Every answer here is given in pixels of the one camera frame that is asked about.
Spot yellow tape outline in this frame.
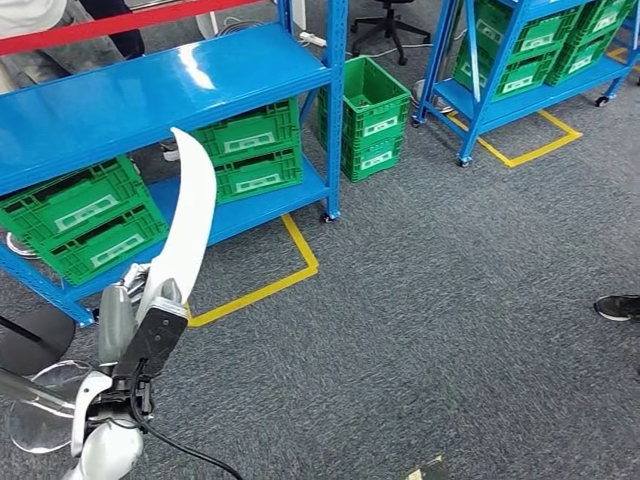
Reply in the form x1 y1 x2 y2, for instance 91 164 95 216
446 109 583 169
607 46 640 73
185 213 320 329

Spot red barrier tape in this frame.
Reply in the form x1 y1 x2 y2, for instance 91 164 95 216
0 0 261 58

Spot black office chair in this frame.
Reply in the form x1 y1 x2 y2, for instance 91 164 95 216
349 0 432 66

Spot white curved plastic part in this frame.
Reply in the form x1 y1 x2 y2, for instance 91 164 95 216
134 127 218 326

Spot blue metal shelf rack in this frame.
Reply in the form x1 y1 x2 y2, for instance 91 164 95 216
411 0 640 168
0 0 349 329

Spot black slanted pole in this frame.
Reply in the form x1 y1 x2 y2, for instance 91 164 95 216
0 304 77 378

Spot black camera cable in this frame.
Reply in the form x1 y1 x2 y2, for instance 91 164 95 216
128 377 245 480

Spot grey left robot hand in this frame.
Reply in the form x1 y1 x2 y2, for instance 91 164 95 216
98 262 183 367

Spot silver round disc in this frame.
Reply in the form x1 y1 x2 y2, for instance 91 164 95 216
411 78 454 115

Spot chrome base post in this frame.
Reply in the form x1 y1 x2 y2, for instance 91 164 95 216
0 359 103 457

